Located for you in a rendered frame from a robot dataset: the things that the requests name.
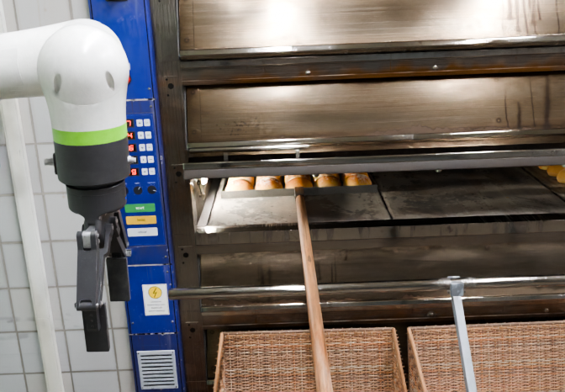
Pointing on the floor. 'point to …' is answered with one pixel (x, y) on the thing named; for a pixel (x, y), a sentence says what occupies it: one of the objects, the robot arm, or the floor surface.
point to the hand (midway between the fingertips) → (109, 316)
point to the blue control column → (135, 34)
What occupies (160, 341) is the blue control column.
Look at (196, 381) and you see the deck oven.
